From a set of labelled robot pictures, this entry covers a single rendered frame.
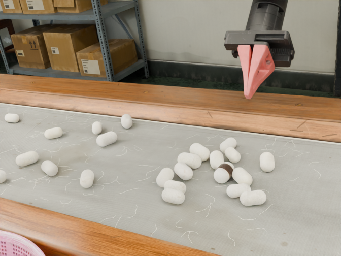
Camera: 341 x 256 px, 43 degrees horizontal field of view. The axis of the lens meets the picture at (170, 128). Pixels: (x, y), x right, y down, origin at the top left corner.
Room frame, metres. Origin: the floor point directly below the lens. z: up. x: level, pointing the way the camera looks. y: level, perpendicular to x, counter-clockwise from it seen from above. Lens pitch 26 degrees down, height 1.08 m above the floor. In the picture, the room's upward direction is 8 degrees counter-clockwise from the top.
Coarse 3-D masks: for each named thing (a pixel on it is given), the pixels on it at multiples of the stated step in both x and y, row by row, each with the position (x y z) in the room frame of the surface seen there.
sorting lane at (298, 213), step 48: (0, 144) 0.73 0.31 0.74; (48, 144) 0.70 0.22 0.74; (96, 144) 0.67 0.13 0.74; (144, 144) 0.65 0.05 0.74; (240, 144) 0.60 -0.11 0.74; (288, 144) 0.58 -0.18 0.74; (336, 144) 0.56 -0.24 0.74; (0, 192) 0.56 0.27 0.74; (48, 192) 0.54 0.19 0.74; (96, 192) 0.52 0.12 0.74; (144, 192) 0.51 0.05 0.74; (192, 192) 0.49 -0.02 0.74; (288, 192) 0.46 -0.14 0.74; (336, 192) 0.45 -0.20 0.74; (192, 240) 0.39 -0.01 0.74; (240, 240) 0.38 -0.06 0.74; (288, 240) 0.37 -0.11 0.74; (336, 240) 0.36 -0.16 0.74
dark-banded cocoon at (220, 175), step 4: (228, 164) 0.51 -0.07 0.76; (220, 168) 0.51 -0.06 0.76; (232, 168) 0.51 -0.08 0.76; (216, 172) 0.50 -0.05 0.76; (220, 172) 0.50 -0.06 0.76; (224, 172) 0.50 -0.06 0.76; (216, 176) 0.50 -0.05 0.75; (220, 176) 0.50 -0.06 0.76; (224, 176) 0.50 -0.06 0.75; (228, 176) 0.50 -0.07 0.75; (216, 180) 0.50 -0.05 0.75; (220, 180) 0.49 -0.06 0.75; (224, 180) 0.49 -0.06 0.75
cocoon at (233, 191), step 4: (232, 184) 0.47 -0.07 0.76; (236, 184) 0.47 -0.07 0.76; (240, 184) 0.47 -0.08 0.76; (244, 184) 0.47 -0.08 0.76; (228, 188) 0.47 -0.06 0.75; (232, 188) 0.46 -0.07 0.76; (236, 188) 0.46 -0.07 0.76; (240, 188) 0.46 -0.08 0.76; (244, 188) 0.46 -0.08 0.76; (248, 188) 0.46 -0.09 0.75; (228, 192) 0.46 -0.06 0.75; (232, 192) 0.46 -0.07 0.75; (236, 192) 0.46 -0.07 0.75; (240, 192) 0.46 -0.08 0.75; (232, 196) 0.46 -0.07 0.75; (236, 196) 0.46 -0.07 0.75; (240, 196) 0.46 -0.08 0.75
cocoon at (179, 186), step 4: (168, 180) 0.50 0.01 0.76; (172, 180) 0.50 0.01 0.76; (164, 184) 0.50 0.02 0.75; (168, 184) 0.49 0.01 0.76; (172, 184) 0.49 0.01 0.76; (176, 184) 0.49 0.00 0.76; (180, 184) 0.49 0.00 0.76; (184, 184) 0.49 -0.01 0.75; (164, 188) 0.49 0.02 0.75; (172, 188) 0.49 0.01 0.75; (176, 188) 0.48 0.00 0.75; (180, 188) 0.48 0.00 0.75; (184, 188) 0.48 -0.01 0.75; (184, 192) 0.48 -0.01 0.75
